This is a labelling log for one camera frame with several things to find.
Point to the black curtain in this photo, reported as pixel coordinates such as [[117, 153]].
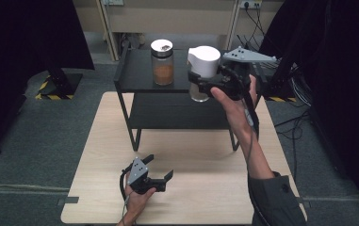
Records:
[[26, 47], [340, 78]]

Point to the glass spice jar silver lid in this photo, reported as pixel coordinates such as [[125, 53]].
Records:
[[162, 67]]

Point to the beige desk partition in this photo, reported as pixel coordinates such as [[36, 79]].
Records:
[[136, 19]]

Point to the grey floor tape strip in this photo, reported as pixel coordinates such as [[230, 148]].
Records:
[[306, 202], [68, 200]]

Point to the white wall power outlet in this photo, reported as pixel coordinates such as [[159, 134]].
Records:
[[113, 2], [251, 3]]

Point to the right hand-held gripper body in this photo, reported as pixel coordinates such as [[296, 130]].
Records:
[[235, 80]]

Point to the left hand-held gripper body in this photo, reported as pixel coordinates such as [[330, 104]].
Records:
[[138, 174]]

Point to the glass jar white lid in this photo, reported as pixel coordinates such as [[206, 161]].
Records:
[[204, 61]]

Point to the person's left hand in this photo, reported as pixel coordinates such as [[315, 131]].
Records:
[[134, 204]]

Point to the person's right hand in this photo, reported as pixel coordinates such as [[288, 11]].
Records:
[[240, 113]]

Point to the black stand base striped tape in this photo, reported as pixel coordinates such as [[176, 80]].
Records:
[[279, 92], [59, 84]]

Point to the black two-tier metal shelf rack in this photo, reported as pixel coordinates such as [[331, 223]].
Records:
[[180, 109]]

